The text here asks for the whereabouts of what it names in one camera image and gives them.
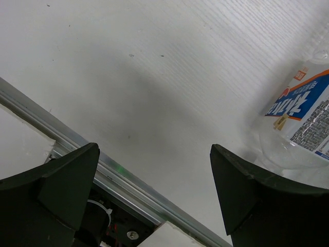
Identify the aluminium front rail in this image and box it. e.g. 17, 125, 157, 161
1, 79, 230, 246

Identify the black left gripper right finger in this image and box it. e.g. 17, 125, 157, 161
210, 144, 328, 246

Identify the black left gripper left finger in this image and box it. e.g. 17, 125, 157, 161
1, 143, 99, 246

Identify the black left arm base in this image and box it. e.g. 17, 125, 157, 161
71, 182, 161, 246

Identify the clear bottle red label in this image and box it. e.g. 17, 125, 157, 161
259, 46, 328, 170

